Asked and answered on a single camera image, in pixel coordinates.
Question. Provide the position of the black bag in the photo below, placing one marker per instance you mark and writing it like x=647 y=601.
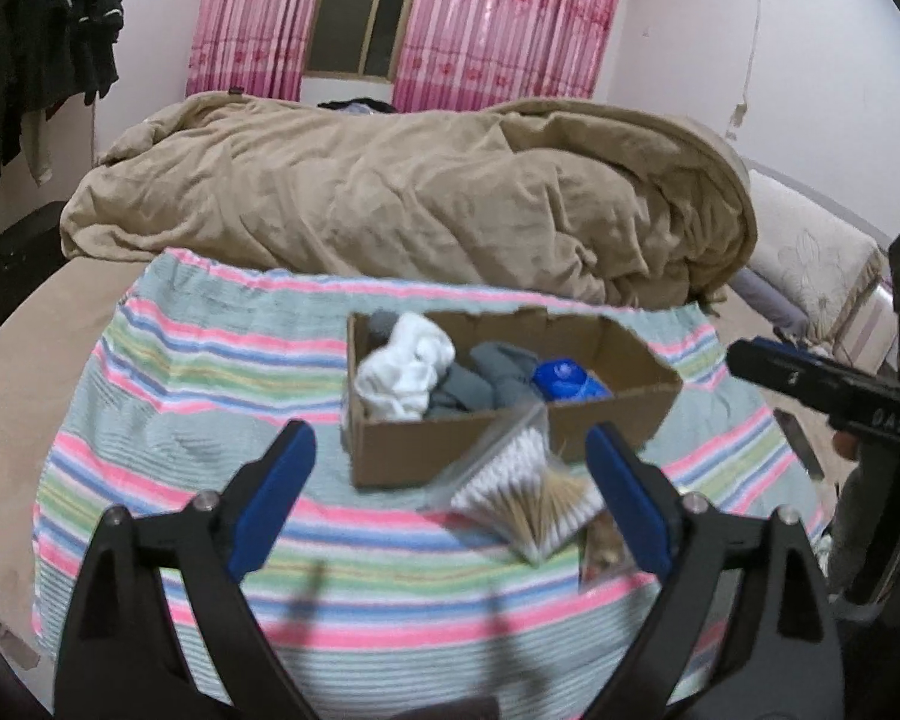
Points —
x=15 y=262

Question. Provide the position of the small clear plastic bag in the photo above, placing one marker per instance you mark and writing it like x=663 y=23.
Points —
x=607 y=551

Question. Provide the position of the bag of cotton swabs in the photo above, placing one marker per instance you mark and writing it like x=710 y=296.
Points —
x=521 y=499

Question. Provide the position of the bed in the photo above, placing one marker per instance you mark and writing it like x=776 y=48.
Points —
x=45 y=360

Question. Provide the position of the white sock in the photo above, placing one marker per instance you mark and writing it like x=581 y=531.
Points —
x=405 y=371

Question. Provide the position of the floral white pillow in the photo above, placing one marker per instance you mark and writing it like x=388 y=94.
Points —
x=810 y=262

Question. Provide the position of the beige quilt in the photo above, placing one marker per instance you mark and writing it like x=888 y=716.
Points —
x=420 y=195

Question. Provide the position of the person's right hand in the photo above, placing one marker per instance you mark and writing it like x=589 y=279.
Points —
x=846 y=444

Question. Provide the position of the window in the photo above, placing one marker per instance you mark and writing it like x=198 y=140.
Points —
x=364 y=11

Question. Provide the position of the striped towel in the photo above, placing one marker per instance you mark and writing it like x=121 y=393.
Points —
x=390 y=480

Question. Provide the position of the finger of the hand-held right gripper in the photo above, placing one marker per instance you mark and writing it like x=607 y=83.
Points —
x=787 y=375

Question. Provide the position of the blue round lid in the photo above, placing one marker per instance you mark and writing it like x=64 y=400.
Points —
x=566 y=381

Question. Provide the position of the grey sock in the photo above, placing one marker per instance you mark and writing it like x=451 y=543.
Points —
x=487 y=382

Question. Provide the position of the hanging dark clothes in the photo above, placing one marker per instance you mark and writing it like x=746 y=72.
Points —
x=34 y=52

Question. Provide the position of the cardboard box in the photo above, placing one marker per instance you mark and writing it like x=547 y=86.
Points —
x=495 y=390

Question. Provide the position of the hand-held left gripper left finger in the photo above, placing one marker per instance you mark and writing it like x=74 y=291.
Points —
x=274 y=491

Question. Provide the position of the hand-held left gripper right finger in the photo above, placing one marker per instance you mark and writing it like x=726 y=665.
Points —
x=630 y=499

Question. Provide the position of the pink curtain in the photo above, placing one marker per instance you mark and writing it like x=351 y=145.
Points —
x=251 y=19
x=506 y=22

